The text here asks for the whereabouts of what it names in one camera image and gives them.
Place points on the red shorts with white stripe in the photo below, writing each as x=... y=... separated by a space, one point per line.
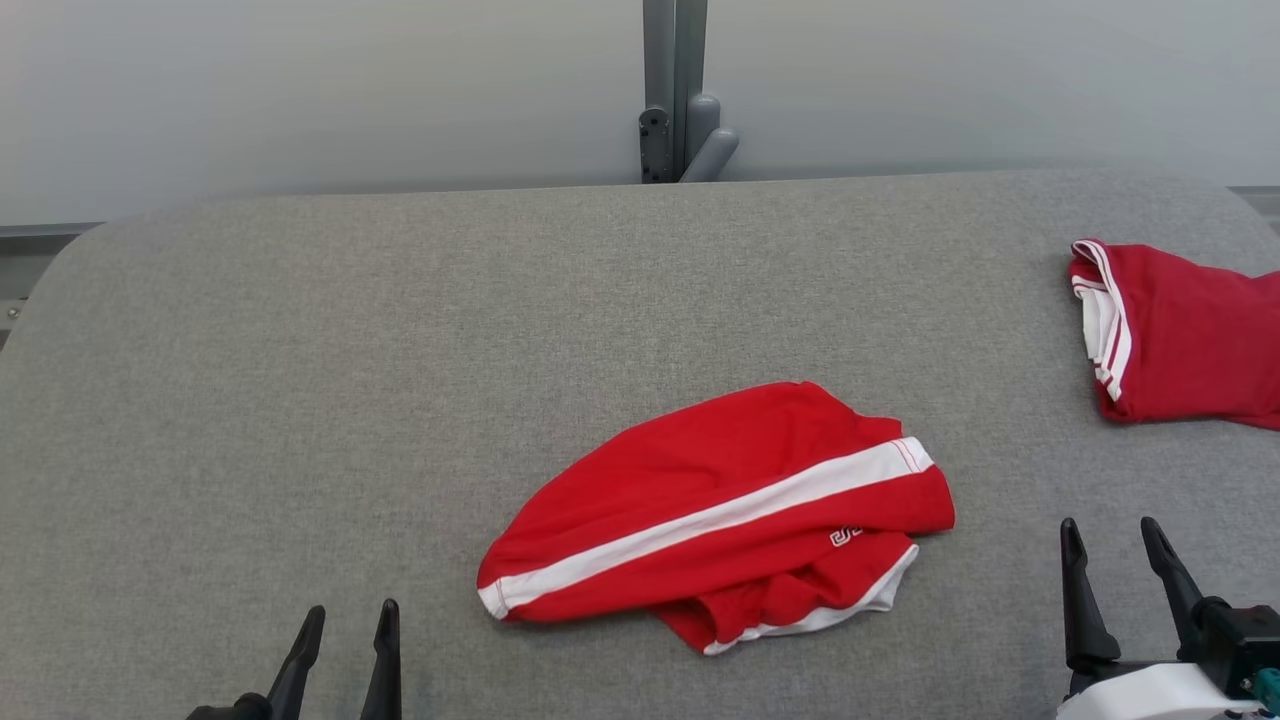
x=700 y=480

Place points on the grey metal post bracket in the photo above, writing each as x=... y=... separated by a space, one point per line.
x=660 y=60

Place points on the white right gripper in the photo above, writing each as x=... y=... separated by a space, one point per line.
x=1150 y=695

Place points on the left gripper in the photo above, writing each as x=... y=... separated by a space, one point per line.
x=225 y=713

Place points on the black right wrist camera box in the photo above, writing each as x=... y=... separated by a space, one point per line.
x=1240 y=640

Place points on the red Bulls basketball jersey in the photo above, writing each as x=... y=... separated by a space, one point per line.
x=1200 y=340

